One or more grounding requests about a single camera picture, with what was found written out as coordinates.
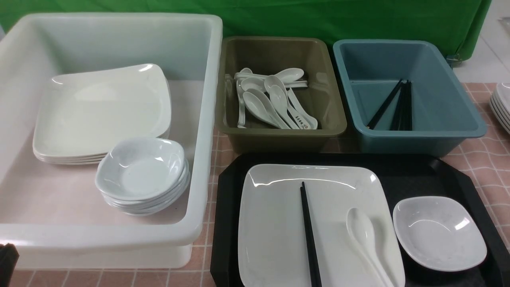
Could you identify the pile of white spoons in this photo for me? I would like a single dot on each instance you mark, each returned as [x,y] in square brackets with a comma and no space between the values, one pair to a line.
[271,99]

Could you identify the stack of small white bowls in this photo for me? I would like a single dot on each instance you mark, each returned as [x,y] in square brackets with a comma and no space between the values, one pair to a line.
[143,176]

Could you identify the black object bottom left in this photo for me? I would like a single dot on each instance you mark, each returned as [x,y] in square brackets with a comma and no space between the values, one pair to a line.
[9,256]

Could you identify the pink checkered tablecloth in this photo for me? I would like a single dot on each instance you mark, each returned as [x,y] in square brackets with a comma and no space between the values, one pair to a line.
[485,160]

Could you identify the stack of white square plates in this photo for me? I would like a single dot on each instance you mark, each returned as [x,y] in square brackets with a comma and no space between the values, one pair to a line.
[84,115]

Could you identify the stack of plates at right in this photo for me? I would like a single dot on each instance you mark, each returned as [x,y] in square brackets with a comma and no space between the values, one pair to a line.
[500,104]

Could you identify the large white square plate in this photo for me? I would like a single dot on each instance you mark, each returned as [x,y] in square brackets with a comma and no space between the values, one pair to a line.
[271,242]

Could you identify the small white bowl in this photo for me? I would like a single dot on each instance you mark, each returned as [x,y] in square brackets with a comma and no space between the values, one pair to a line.
[438,233]

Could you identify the black chopsticks in blue bin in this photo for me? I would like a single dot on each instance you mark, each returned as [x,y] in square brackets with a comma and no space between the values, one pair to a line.
[403,115]

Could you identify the blue plastic bin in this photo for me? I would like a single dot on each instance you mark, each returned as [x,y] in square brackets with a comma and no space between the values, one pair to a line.
[442,113]

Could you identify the large white plastic bin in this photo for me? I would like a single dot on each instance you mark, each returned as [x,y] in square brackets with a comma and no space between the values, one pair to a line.
[54,214]

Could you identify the green cloth backdrop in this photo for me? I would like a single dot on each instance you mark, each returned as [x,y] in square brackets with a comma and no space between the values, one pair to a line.
[453,26]

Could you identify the black chopstick pair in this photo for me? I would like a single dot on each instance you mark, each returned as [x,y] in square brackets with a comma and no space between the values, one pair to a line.
[310,243]

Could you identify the white ceramic spoon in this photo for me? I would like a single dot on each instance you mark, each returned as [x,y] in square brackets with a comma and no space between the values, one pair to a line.
[362,234]

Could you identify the black serving tray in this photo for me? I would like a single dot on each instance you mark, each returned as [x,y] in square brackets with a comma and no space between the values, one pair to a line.
[402,177]

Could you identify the olive green plastic bin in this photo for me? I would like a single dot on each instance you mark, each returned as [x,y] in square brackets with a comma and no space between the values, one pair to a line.
[267,56]

